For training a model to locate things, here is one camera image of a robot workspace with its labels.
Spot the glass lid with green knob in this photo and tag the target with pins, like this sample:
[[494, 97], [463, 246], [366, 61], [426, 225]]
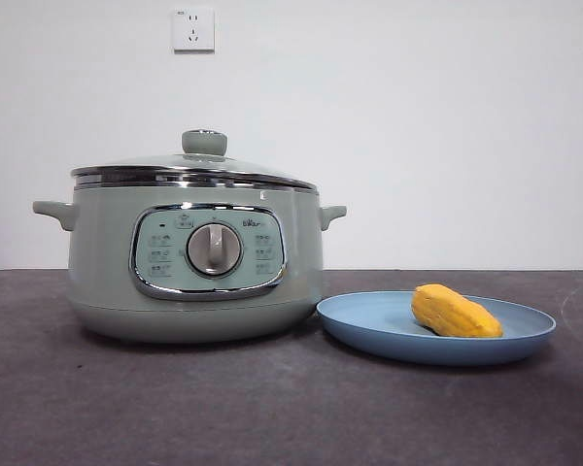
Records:
[[204, 143]]

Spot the yellow corn cob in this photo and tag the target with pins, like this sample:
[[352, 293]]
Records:
[[456, 313]]

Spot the blue round plate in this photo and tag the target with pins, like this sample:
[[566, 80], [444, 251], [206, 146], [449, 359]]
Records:
[[369, 325]]

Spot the pale green electric steamer pot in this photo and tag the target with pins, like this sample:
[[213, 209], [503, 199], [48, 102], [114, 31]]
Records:
[[102, 272]]

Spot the white wall socket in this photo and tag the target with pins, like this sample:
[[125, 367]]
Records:
[[193, 29]]

